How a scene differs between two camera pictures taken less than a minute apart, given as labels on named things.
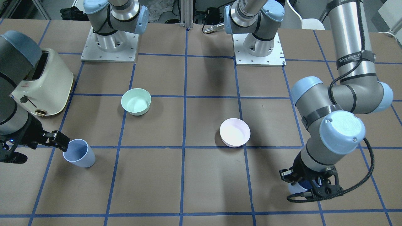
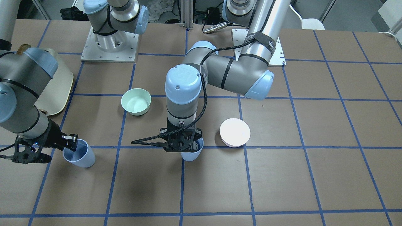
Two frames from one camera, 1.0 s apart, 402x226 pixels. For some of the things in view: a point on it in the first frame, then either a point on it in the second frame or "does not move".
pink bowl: [234, 132] does not move
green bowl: [136, 101] does not move
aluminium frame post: [187, 13] does not move
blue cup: [300, 186] to [191, 156]
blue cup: [79, 153] does not move
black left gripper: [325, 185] to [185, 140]
